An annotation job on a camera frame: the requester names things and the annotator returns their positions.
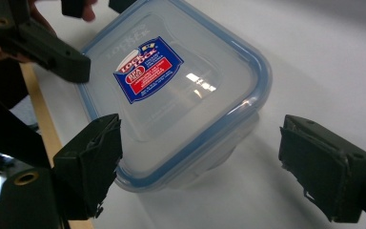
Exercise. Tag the small clear food container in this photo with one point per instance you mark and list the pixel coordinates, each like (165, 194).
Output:
(187, 127)

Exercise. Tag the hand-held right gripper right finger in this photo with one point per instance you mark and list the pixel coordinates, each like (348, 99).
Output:
(327, 171)

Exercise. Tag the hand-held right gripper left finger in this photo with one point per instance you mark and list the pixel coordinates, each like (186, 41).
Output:
(89, 165)

